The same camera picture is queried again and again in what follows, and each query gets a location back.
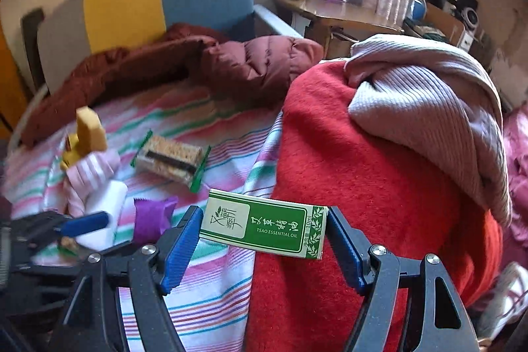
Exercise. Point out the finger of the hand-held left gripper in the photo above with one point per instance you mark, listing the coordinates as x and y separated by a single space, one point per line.
39 220
82 224

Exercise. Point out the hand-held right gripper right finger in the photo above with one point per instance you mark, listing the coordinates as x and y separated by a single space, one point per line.
344 249

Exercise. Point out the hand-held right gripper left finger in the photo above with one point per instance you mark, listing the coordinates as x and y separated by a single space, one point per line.
181 253

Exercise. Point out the white foam block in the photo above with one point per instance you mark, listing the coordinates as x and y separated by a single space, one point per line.
109 199

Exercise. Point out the purple packet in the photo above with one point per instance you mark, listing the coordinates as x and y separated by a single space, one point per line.
150 218

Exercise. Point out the cream cardboard box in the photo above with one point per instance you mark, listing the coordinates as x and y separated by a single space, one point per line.
268 226

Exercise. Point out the yellow sponge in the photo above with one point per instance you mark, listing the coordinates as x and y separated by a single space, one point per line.
90 127

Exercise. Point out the pink striped cloth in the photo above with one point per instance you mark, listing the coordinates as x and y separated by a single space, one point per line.
88 179

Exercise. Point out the small yellow toy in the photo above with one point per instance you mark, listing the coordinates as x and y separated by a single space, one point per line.
70 156

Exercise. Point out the red blanket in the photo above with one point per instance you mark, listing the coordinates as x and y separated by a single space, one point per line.
371 179

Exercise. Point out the clear snack packet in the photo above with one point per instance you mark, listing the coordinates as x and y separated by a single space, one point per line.
173 160

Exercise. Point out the orange wooden wardrobe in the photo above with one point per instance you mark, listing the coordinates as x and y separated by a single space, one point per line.
8 88

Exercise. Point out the white pink sneaker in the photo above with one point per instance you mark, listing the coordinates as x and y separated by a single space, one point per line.
509 290

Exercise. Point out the black rolled mat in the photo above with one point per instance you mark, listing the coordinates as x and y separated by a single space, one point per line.
32 47

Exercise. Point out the mauve ribbed sweater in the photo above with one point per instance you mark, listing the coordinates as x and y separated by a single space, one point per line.
433 96

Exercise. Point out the magenta cloth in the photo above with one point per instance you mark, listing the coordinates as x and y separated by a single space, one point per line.
517 154

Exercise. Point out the dark red down jacket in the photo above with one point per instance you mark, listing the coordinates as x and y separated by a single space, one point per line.
247 63

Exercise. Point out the grey yellow blue headboard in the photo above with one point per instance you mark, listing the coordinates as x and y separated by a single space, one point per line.
123 1

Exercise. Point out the wooden desk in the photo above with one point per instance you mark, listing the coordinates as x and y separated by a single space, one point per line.
342 12

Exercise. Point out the brown cardboard box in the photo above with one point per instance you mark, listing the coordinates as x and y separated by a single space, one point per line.
443 24

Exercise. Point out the blue bucket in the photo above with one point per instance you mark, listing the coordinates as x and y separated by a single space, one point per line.
418 7

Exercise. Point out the black electronic device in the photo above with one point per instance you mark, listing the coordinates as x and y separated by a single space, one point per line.
466 1

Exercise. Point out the grey bed rail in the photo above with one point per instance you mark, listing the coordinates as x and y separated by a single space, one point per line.
280 22

